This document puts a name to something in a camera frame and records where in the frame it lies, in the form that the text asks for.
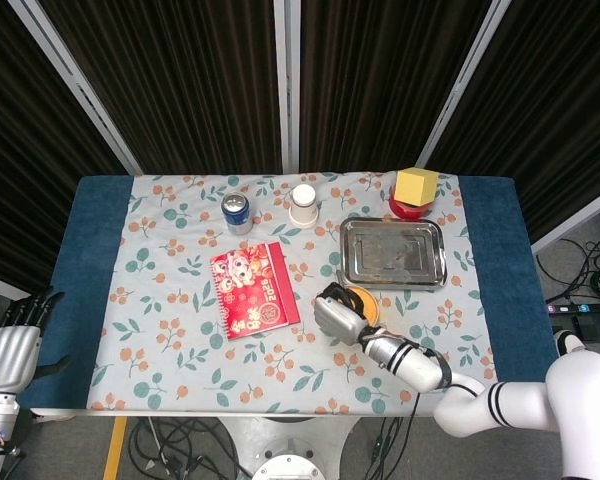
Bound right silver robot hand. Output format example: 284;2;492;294
313;282;376;347

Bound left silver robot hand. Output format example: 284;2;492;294
0;291;74;394

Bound yellow bowl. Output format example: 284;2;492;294
346;285;381;327

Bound red round bowl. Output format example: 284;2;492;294
388;187;437;222

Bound red spiral desk calendar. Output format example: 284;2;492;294
209;241;302;342

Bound rectangular steel tray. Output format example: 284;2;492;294
339;216;449;290

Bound white upturned paper cup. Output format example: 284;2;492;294
287;183;319;229

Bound blue table cover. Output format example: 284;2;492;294
18;174;572;416

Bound yellow floor tape strip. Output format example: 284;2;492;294
102;416;129;480

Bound blue soda can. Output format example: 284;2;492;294
221;191;254;236

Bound yellow cube block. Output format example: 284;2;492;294
395;168;440;207

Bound floral grey tablecloth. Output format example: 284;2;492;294
87;171;505;415

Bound dark corrugated partition panel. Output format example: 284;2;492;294
38;0;284;176
0;0;127;296
427;0;600;242
299;0;492;174

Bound black and white sneaker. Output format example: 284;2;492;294
553;328;587;357

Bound black cable with green light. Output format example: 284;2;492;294
367;416;406;480

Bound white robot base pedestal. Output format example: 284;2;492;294
214;416;366;480

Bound black tangled floor cables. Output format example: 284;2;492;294
128;416;246;480

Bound white partition frame post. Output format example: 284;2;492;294
529;182;600;254
414;0;512;169
7;0;144;176
273;0;302;174

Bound black coiled floor cables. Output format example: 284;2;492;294
535;238;600;302

